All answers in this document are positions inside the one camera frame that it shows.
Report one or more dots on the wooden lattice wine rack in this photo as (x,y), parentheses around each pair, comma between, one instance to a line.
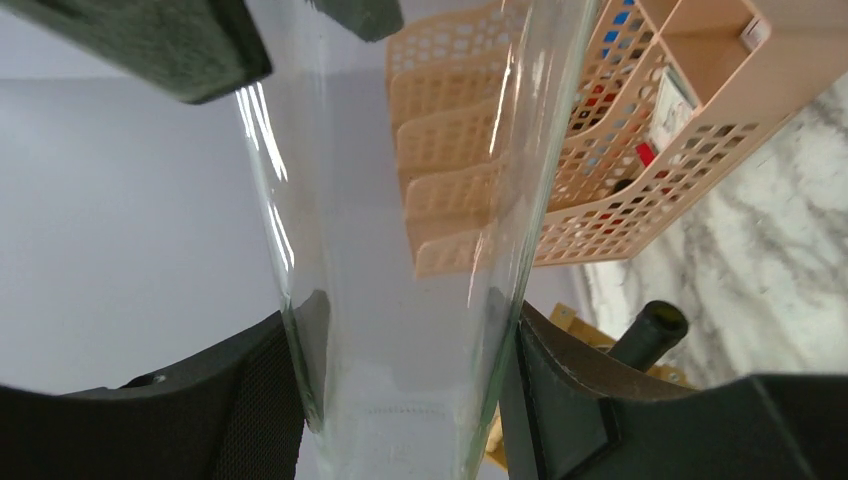
(561,406)

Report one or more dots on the peach plastic file organizer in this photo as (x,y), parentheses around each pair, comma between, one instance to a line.
(672,96)

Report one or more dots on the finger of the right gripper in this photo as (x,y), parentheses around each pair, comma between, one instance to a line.
(194,50)
(369,20)

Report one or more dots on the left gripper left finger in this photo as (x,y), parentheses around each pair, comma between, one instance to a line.
(231,411)

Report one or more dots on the frosted clear bottle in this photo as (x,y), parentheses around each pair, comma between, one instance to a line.
(399,374)

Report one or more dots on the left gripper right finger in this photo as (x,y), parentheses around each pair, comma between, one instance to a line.
(762,426)

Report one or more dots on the green wine bottle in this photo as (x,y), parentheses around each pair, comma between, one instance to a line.
(657,328)

